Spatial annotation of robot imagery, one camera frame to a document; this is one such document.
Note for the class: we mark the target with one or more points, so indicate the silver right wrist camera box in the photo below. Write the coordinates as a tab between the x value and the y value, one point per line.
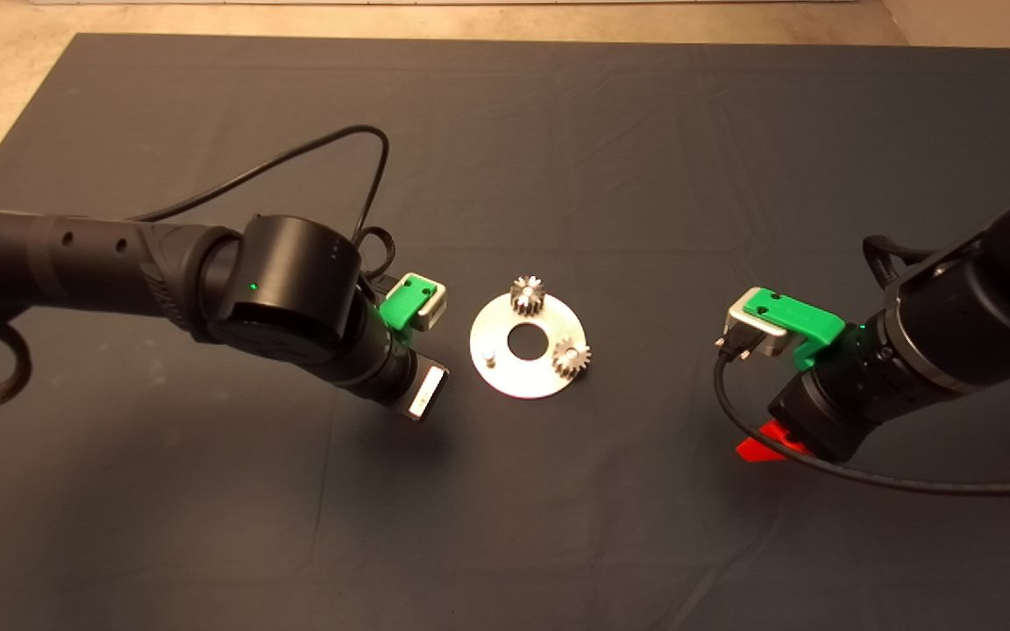
750	320

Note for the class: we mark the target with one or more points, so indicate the green right camera mount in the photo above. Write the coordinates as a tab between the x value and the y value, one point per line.
807	320

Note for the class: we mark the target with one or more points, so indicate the green left camera mount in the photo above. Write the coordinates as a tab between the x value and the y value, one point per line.
400	307

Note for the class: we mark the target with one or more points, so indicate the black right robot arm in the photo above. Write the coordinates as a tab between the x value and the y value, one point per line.
978	315

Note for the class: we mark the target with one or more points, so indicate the round metal carrier plate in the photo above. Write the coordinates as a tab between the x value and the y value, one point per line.
505	372

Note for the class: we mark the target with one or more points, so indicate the small steel bevel gear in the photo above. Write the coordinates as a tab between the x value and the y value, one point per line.
575	365
527	302

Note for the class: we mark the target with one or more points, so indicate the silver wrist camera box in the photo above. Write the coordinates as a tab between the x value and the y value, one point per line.
437	307
750	320

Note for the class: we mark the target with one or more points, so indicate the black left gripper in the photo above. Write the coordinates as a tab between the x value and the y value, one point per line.
400	377

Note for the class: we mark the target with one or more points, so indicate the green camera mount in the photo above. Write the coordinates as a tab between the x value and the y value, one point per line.
807	320
400	307

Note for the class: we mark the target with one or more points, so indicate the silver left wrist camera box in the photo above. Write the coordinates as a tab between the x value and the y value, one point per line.
437	307

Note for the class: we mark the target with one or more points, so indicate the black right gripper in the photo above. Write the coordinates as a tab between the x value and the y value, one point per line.
838	399

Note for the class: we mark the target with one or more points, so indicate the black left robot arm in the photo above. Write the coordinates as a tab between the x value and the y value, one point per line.
286	289

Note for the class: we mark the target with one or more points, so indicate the dark grey table cloth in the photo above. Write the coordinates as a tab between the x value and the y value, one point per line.
558	131

